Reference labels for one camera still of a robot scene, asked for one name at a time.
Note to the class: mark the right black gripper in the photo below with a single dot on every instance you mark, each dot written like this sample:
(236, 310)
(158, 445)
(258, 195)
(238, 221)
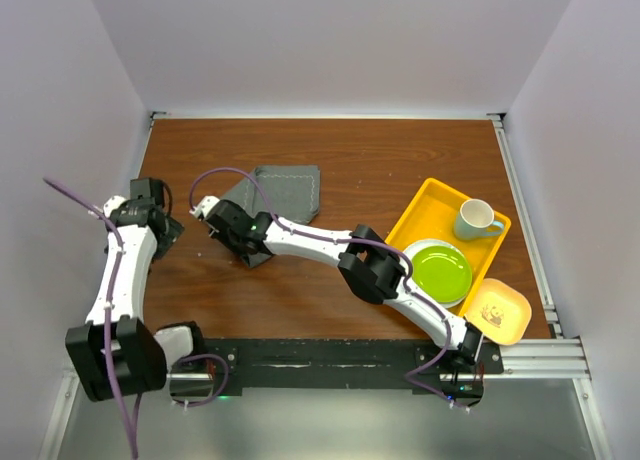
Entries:
(222, 240)

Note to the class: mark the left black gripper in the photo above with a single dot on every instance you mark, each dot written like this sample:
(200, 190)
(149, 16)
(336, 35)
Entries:
(173, 232)

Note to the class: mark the grey cloth napkin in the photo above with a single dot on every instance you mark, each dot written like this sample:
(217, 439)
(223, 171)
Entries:
(292, 191)

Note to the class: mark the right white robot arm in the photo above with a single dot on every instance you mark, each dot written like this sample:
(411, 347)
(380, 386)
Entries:
(374, 271)

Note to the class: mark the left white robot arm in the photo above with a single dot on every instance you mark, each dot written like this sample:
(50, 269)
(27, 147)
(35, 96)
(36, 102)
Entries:
(140, 232)

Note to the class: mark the white plate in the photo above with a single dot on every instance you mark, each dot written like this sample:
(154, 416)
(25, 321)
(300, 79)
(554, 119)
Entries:
(435, 272)

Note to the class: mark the yellow plastic tray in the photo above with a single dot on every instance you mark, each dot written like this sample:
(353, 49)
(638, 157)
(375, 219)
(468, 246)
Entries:
(431, 214)

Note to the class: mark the green plate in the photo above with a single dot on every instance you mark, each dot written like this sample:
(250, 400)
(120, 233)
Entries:
(442, 274)

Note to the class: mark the white cup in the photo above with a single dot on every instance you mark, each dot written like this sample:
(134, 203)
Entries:
(475, 220)

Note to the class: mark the orange square plate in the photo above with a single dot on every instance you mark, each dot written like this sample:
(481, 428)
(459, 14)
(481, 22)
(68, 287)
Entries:
(500, 312)

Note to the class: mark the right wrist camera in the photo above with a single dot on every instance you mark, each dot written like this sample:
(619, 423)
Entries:
(226, 219)

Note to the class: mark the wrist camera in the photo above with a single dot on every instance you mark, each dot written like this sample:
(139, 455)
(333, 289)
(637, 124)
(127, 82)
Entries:
(152, 188)
(226, 219)

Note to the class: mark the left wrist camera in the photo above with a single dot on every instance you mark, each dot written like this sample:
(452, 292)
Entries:
(152, 188)

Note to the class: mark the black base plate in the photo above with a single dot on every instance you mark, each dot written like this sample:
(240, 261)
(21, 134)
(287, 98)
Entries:
(351, 364)

